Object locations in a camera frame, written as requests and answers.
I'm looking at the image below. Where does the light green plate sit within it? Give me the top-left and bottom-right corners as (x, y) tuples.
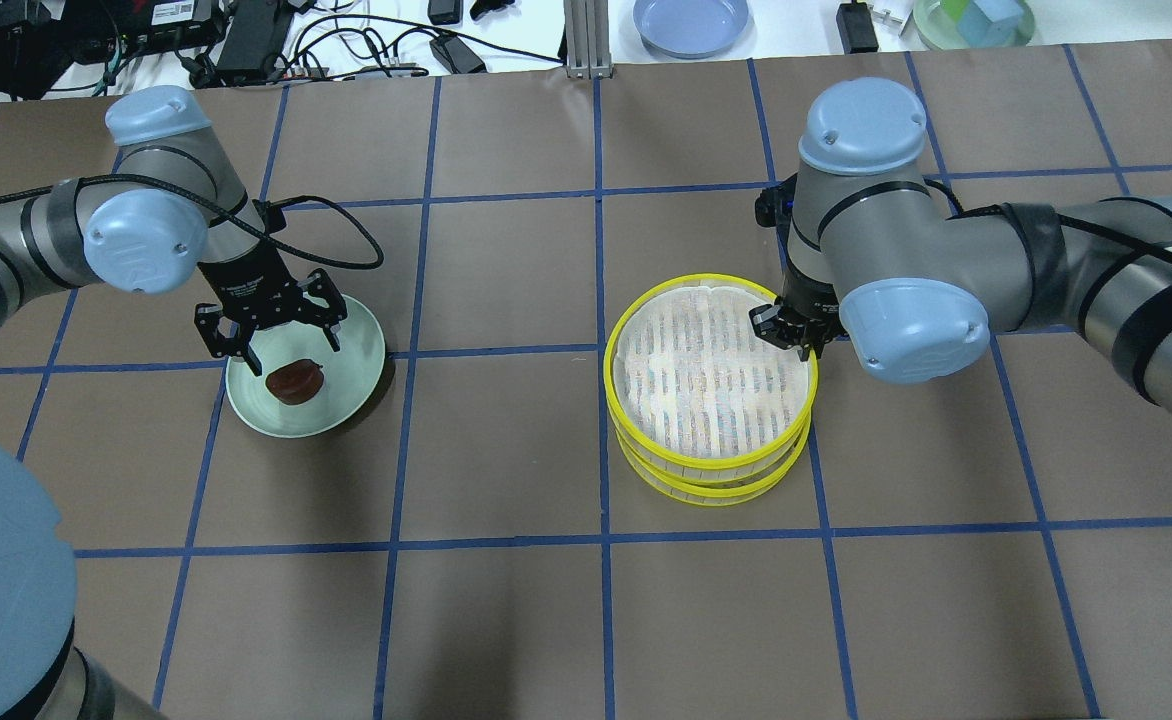
(225, 296), (388, 439)

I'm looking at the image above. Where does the green bowl with blocks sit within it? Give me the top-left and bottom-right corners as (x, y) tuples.
(912, 1), (1037, 50)

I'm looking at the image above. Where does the black electronics box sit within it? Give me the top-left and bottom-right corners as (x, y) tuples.
(214, 1), (293, 86)

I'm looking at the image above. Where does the aluminium frame post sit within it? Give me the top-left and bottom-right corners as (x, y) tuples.
(563, 0), (614, 79)

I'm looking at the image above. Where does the black power adapter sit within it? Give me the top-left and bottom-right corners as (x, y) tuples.
(836, 1), (879, 55)

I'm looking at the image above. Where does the blue plate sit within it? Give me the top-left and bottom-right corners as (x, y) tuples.
(631, 1), (751, 59)

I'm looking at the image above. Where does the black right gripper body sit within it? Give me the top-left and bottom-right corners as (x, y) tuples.
(750, 182), (845, 351)

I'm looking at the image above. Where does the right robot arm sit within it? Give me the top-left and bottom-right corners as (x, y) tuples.
(749, 77), (1172, 416)

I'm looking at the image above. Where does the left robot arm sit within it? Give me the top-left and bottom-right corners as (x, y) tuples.
(0, 86), (347, 719)

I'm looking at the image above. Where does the yellow rimmed bamboo steamer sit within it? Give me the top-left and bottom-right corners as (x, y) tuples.
(604, 273), (818, 469)
(612, 416), (811, 507)

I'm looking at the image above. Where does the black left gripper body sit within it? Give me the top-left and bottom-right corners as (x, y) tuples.
(196, 263), (348, 356)

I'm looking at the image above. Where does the dark brown bun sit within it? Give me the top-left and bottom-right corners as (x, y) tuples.
(263, 356), (326, 407)

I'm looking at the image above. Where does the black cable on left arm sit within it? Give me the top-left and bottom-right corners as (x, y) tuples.
(0, 174), (384, 271)

